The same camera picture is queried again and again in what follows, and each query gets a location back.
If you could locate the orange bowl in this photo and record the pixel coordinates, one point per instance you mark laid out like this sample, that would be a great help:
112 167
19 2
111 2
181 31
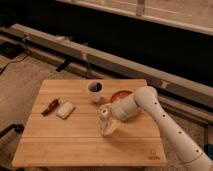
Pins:
119 95

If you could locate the clear plastic bottle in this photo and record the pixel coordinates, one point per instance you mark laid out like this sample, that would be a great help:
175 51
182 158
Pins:
108 123

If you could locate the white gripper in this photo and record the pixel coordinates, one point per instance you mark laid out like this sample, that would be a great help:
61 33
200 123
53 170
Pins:
125 108

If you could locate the red chili pepper toy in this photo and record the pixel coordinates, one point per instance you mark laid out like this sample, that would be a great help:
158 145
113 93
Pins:
54 104

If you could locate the white rectangular sponge block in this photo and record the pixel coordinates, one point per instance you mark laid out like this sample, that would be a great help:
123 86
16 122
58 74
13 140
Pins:
65 110

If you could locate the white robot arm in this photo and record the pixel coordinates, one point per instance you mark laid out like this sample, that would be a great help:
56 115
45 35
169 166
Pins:
189 152

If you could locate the wooden table board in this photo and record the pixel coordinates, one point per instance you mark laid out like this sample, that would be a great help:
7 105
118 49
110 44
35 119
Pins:
49 141

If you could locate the white cup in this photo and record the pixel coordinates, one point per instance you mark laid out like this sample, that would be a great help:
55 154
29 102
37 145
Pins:
95 89

